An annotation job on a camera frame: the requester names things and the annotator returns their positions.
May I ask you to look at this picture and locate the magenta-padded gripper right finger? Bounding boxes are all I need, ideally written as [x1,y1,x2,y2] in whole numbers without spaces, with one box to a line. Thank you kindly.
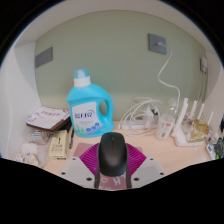
[124,143,167,190]

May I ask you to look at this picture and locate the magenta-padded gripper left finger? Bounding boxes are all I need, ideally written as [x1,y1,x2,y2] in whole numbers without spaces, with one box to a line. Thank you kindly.
[57,142,101,190]

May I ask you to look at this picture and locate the black computer mouse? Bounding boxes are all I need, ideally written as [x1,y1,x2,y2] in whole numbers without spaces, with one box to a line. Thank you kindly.
[97,131,129,177]

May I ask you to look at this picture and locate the black pen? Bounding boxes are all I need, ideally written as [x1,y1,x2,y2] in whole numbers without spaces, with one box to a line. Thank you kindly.
[68,126,75,150]

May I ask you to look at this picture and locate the small yellow box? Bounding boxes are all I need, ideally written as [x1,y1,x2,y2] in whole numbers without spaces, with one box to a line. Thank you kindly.
[48,129,69,160]

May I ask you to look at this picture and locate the white power strip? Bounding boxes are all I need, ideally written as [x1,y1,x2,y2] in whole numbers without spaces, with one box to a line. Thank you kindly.
[118,118,156,132]

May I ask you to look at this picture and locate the clear plastic bottle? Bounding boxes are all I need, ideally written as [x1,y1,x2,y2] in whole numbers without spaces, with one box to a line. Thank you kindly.
[154,98,179,141]

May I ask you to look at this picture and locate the white router with antennas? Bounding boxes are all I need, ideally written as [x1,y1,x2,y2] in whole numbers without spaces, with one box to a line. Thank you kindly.
[171,97,215,148]

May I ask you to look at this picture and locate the blue detergent bottle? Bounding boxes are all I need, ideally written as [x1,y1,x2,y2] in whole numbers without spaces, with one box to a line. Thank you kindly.
[65,68,115,139]

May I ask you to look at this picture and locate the grey foil packets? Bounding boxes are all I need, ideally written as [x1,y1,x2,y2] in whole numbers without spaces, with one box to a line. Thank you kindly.
[25,128,53,146]

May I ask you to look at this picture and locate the clear plastic snack bag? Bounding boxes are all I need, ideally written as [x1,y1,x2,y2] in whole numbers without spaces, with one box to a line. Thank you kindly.
[14,141,51,168]

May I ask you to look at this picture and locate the grey green-trimmed pouch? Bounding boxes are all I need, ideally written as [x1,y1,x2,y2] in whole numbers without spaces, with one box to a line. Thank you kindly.
[213,136,224,159]

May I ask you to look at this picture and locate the coiled white cable bundle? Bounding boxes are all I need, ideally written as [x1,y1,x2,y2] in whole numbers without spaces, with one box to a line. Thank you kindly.
[118,96,164,136]

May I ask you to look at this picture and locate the white wall socket cable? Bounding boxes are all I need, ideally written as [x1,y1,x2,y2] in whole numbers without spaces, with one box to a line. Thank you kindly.
[157,41,182,108]

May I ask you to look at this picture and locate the thin white charger cable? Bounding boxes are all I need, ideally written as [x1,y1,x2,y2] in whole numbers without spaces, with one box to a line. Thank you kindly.
[198,71,209,108]

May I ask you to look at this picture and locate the blank grey wall plate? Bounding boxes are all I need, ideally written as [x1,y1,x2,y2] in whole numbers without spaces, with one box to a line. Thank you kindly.
[34,46,54,69]

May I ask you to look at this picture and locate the white wall charger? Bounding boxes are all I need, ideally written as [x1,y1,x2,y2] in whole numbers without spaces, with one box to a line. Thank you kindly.
[199,55,209,75]

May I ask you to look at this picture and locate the grey wall socket plate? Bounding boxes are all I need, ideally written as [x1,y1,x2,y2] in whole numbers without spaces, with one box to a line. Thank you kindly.
[147,33,168,56]

